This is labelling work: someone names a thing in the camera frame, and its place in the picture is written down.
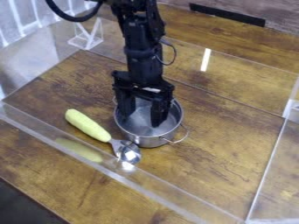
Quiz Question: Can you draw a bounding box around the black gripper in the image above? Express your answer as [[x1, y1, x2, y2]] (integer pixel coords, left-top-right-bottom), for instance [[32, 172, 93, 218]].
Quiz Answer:
[[112, 47, 173, 127]]

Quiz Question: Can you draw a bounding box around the silver pot with handles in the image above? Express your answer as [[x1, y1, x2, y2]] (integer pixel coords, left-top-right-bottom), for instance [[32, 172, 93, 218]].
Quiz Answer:
[[113, 98, 189, 148]]

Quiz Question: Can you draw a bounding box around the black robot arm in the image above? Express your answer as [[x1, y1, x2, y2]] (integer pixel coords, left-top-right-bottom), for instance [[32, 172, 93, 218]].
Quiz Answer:
[[111, 0, 173, 127]]

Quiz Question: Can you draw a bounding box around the red and white mushroom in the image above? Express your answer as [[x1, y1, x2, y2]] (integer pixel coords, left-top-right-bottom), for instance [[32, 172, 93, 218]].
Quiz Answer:
[[143, 87, 161, 93]]

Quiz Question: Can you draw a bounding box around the black strip on table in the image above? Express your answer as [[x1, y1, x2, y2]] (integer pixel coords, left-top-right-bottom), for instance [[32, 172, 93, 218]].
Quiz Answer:
[[189, 3, 267, 27]]

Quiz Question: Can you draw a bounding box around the spoon with yellow handle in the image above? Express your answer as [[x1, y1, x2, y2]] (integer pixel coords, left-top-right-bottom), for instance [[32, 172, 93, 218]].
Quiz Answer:
[[64, 108, 141, 164]]

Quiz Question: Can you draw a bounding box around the clear acrylic triangle bracket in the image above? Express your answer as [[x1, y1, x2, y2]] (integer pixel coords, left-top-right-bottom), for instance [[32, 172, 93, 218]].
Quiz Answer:
[[68, 17, 104, 50]]

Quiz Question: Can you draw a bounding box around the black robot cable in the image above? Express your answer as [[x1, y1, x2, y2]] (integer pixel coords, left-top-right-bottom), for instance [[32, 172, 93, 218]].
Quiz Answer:
[[44, 0, 105, 23]]

